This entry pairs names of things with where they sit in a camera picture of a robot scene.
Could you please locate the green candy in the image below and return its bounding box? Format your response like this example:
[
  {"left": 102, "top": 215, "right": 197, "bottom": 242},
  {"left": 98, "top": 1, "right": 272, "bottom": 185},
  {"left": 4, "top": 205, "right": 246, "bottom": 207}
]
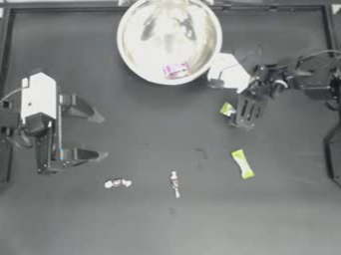
[
  {"left": 218, "top": 101, "right": 238, "bottom": 118},
  {"left": 230, "top": 148, "right": 256, "bottom": 180}
]

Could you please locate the white red twisted candy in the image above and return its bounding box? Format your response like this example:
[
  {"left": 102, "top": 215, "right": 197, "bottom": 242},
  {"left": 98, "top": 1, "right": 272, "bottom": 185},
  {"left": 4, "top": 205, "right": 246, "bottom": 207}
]
[
  {"left": 103, "top": 178, "right": 134, "bottom": 189},
  {"left": 170, "top": 170, "right": 182, "bottom": 199}
]

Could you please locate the pink candy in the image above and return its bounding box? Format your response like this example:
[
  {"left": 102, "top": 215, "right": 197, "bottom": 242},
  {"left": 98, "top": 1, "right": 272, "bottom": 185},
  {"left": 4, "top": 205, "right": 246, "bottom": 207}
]
[{"left": 162, "top": 62, "right": 193, "bottom": 81}]

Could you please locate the steel bowl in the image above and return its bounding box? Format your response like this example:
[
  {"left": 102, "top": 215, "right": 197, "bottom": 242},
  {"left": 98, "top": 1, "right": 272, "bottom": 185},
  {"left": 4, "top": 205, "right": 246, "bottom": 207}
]
[{"left": 117, "top": 0, "right": 224, "bottom": 87}]

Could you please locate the gripper white camera mount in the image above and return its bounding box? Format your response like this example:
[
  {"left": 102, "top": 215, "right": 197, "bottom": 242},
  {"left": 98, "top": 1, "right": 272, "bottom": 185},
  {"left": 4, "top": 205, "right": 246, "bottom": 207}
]
[
  {"left": 19, "top": 72, "right": 59, "bottom": 135},
  {"left": 206, "top": 52, "right": 253, "bottom": 95}
]

